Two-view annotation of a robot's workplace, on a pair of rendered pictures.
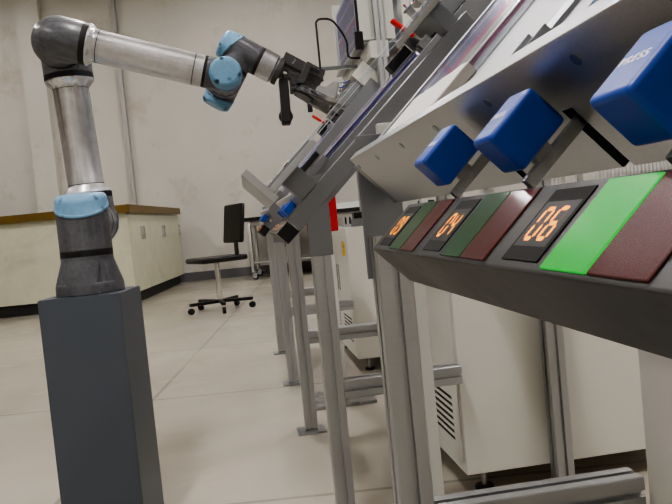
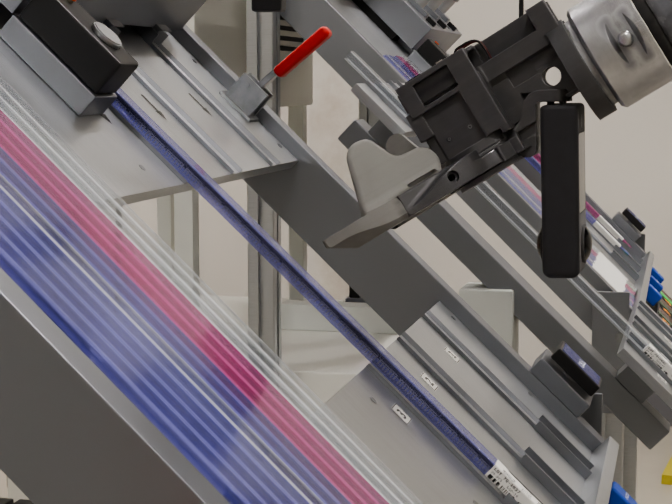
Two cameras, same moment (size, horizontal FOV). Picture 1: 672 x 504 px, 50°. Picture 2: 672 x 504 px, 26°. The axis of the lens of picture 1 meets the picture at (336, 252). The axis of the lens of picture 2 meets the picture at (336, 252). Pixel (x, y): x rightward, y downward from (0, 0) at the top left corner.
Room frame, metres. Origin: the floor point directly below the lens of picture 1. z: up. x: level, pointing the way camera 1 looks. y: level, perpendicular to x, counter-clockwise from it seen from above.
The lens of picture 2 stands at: (2.83, 0.30, 1.05)
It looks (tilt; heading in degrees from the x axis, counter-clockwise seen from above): 7 degrees down; 201
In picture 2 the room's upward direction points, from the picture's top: straight up
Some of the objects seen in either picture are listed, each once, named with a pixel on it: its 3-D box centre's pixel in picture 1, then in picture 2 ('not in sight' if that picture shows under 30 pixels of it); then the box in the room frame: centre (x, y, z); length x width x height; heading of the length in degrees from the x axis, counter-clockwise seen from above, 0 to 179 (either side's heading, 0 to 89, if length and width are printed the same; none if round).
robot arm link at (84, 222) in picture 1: (83, 220); not in sight; (1.67, 0.57, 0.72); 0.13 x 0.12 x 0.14; 10
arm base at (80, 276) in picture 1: (88, 271); not in sight; (1.66, 0.57, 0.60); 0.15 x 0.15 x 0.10
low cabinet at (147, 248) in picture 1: (71, 258); not in sight; (8.37, 3.05, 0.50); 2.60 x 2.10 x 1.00; 1
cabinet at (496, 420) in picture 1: (530, 328); not in sight; (1.99, -0.52, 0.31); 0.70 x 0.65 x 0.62; 8
